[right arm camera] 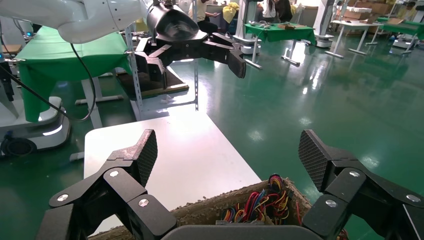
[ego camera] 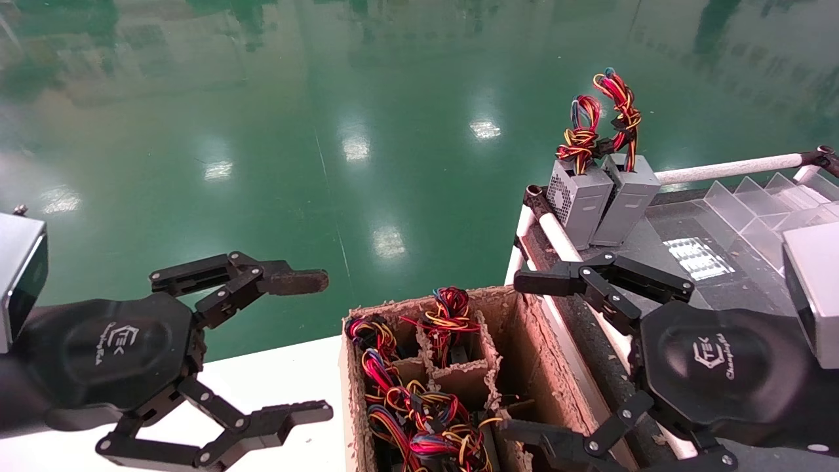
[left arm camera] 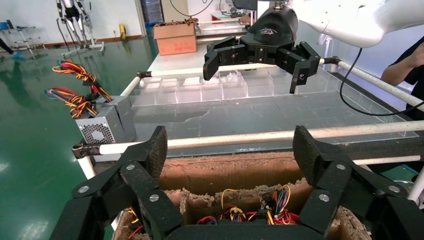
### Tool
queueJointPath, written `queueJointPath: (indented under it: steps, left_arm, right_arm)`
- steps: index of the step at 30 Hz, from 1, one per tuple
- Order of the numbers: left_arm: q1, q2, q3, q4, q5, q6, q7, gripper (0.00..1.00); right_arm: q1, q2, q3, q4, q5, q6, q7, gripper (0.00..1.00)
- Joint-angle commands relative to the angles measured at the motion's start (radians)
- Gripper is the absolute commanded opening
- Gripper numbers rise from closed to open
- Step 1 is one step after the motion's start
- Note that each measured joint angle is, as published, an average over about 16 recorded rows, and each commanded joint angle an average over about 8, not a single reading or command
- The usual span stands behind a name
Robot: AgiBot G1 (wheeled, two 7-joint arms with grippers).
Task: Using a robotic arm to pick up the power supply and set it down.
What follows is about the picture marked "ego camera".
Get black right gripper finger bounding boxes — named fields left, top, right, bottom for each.
left=513, top=251, right=695, bottom=335

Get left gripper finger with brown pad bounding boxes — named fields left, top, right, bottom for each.
left=149, top=251, right=330, bottom=328

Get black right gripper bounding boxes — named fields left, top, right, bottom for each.
left=498, top=300, right=839, bottom=472

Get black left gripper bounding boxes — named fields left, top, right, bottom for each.
left=13, top=292, right=334, bottom=472

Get brown cardboard box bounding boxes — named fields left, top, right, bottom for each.
left=339, top=283, right=640, bottom=472

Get black pipe corner connector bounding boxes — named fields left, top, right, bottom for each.
left=801, top=146, right=839, bottom=178
left=524, top=185, right=558, bottom=220

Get brown cardboard divider insert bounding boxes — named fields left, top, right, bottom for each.
left=393, top=308, right=505, bottom=410

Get clear acrylic divider rack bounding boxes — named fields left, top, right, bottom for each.
left=703, top=172, right=839, bottom=276

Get white frame leg pipe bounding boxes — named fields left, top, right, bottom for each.
left=503, top=205, right=537, bottom=286

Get long white side rail pipe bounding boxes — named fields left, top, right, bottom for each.
left=534, top=206, right=699, bottom=460

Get white lower frame strip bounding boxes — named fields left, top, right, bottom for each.
left=528, top=283, right=614, bottom=433

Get grey vented power supply, wires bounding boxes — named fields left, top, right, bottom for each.
left=546, top=94, right=615, bottom=251

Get boxed power supply wire bundle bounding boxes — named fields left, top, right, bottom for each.
left=385, top=385, right=471, bottom=437
left=345, top=316, right=397, bottom=358
left=359, top=349, right=410, bottom=410
left=401, top=286, right=482, bottom=368
left=367, top=405, right=525, bottom=472

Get grey plain power supply, wires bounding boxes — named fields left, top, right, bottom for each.
left=590, top=68, right=661, bottom=247

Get long white rear rail pipe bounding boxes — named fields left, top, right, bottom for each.
left=655, top=153, right=806, bottom=186

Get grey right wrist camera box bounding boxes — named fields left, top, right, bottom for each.
left=782, top=222, right=839, bottom=370

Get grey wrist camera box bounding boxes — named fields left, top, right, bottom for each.
left=782, top=222, right=839, bottom=370
left=0, top=205, right=49, bottom=355

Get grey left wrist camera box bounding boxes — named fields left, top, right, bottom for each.
left=0, top=205, right=49, bottom=355

